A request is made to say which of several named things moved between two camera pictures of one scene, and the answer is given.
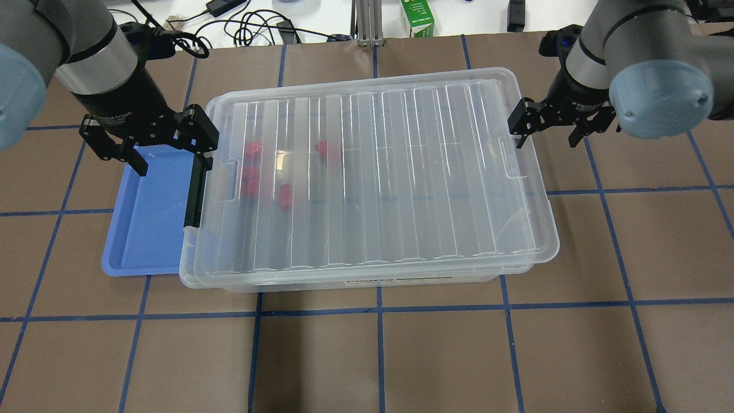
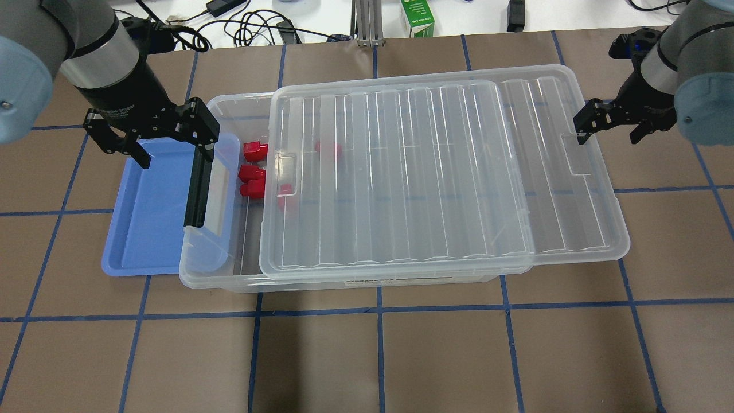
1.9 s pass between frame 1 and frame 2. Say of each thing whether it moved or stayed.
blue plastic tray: stayed
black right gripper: moved
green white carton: stayed
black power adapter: stayed
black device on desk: stayed
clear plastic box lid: moved
